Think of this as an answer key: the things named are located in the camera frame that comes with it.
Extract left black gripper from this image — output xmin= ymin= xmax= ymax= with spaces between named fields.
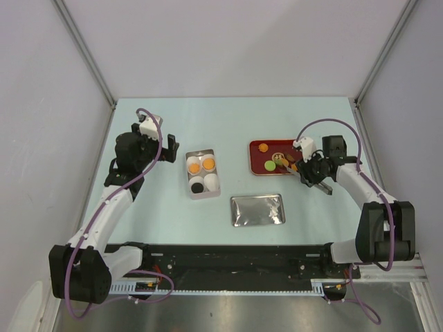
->
xmin=132 ymin=123 xmax=179 ymax=171

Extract metal tongs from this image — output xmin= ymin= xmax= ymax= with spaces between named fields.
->
xmin=279 ymin=160 xmax=333 ymax=196

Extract orange flower cookie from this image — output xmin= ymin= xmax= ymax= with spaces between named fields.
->
xmin=188 ymin=163 xmax=201 ymax=175

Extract black round cookie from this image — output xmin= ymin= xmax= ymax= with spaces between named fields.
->
xmin=191 ymin=183 xmax=205 ymax=194

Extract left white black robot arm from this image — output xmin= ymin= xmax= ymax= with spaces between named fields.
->
xmin=48 ymin=116 xmax=179 ymax=304

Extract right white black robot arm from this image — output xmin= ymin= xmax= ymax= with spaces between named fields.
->
xmin=293 ymin=136 xmax=415 ymax=277

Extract white paper cup back left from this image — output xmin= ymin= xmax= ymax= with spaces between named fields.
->
xmin=186 ymin=156 xmax=201 ymax=176

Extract white paper cup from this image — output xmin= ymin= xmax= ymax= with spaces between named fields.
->
xmin=204 ymin=173 xmax=220 ymax=192
xmin=201 ymin=154 xmax=216 ymax=172
xmin=189 ymin=176 xmax=205 ymax=194
xmin=186 ymin=156 xmax=201 ymax=176

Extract white paper cup front left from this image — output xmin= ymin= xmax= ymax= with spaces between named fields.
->
xmin=189 ymin=176 xmax=205 ymax=194

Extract white paper cup back right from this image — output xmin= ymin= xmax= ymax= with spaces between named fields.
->
xmin=201 ymin=154 xmax=216 ymax=172

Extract green round cookie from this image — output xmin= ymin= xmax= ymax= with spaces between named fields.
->
xmin=264 ymin=160 xmax=276 ymax=172

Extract white paper cup front right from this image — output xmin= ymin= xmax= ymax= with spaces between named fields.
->
xmin=204 ymin=173 xmax=220 ymax=192

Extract red lacquer tray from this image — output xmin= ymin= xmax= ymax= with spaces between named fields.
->
xmin=248 ymin=139 xmax=302 ymax=176

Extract lavender cookie tin box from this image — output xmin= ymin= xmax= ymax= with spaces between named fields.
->
xmin=185 ymin=149 xmax=221 ymax=200

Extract orange pumpkin cookie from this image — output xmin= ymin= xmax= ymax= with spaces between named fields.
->
xmin=258 ymin=143 xmax=269 ymax=153

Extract silver tin lid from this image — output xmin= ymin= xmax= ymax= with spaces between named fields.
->
xmin=230 ymin=194 xmax=286 ymax=228

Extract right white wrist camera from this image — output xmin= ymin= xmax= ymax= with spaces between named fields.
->
xmin=293 ymin=137 xmax=317 ymax=163

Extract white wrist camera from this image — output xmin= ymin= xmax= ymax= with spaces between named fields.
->
xmin=139 ymin=115 xmax=159 ymax=140
xmin=293 ymin=137 xmax=317 ymax=163

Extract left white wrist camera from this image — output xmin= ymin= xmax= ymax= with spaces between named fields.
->
xmin=139 ymin=115 xmax=159 ymax=140

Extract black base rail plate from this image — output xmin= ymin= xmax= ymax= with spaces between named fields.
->
xmin=132 ymin=242 xmax=360 ymax=293

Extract white slotted cable duct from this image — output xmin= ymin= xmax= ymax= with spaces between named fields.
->
xmin=111 ymin=278 xmax=328 ymax=297

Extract aluminium frame rail right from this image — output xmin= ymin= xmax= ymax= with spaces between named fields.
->
xmin=356 ymin=253 xmax=428 ymax=282

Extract aluminium corner post left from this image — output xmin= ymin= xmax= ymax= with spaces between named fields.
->
xmin=51 ymin=0 xmax=116 ymax=110

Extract aluminium corner post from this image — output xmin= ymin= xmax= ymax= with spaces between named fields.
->
xmin=51 ymin=0 xmax=116 ymax=110
xmin=354 ymin=0 xmax=420 ymax=107

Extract aluminium corner post right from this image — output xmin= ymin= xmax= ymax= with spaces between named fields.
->
xmin=354 ymin=0 xmax=420 ymax=107

